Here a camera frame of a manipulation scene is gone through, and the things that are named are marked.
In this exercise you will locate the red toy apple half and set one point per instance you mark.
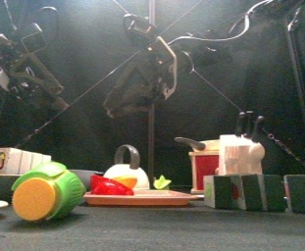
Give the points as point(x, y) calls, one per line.
point(116, 189)

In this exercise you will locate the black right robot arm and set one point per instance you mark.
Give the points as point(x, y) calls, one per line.
point(207, 52)

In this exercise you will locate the light green toy leaf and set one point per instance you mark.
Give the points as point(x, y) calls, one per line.
point(162, 184)

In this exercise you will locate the red wooden toy box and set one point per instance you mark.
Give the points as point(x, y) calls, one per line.
point(205, 170)

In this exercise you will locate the yellow toy corn green husk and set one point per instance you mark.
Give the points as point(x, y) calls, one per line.
point(67, 192)

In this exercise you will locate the pink plastic tray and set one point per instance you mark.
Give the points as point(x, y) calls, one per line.
point(158, 197)

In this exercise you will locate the white toy knife block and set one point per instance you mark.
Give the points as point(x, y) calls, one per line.
point(237, 157)

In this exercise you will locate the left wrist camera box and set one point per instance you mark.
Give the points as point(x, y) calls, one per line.
point(30, 39)

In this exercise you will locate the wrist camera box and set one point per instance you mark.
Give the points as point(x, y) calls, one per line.
point(138, 29)
point(30, 39)

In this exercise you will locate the metal frame pole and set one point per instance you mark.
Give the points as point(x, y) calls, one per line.
point(152, 137)

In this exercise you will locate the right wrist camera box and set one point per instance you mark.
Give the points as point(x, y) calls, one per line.
point(138, 29)

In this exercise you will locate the black frame post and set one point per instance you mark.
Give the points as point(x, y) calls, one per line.
point(295, 23)

